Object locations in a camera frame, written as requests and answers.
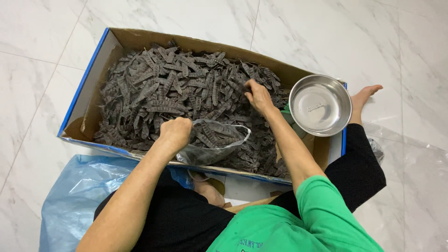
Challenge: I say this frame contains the green plastic container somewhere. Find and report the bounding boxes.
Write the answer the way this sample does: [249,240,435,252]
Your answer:
[280,103,308,139]

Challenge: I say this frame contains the person's right hand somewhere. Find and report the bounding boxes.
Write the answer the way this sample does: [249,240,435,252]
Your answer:
[244,79,277,116]

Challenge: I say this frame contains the stainless steel bowl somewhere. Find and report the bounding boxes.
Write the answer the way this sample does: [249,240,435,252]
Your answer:
[289,74,353,137]

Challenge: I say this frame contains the heap of dark dried pods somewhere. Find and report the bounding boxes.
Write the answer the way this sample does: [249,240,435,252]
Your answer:
[92,39,292,180]

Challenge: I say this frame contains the brown cardboard piece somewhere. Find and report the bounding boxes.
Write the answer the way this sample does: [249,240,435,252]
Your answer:
[224,191,285,214]

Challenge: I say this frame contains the clear plastic bag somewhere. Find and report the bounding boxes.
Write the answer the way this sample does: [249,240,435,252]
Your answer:
[175,118,252,166]

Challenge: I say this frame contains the person's green shirt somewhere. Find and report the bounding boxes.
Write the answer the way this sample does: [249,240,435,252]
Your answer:
[206,175,385,252]

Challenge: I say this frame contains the blue plastic bag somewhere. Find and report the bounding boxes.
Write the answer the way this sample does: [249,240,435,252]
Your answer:
[39,154,195,252]

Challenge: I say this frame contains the person's foot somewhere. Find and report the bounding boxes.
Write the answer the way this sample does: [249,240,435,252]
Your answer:
[349,84,384,126]
[192,171,226,209]

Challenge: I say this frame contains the person's left hand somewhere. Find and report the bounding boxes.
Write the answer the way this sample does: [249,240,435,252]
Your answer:
[159,117,193,152]

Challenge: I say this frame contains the blue-edged cardboard box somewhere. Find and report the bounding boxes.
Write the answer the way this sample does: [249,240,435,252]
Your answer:
[57,27,348,186]

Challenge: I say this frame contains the person's black trousers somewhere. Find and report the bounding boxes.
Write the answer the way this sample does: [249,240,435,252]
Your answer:
[93,123,387,252]

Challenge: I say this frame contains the clear plastic sheet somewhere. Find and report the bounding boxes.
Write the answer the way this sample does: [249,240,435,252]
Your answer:
[353,122,448,252]

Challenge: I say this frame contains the person's right foot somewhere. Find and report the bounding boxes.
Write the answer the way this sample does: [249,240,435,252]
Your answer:
[349,84,384,126]

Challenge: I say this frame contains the small batch of bagged pods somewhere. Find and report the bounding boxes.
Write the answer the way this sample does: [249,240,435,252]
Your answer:
[189,121,246,149]

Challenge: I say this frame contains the person's left foot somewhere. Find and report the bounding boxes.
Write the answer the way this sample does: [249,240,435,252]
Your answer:
[192,171,226,209]

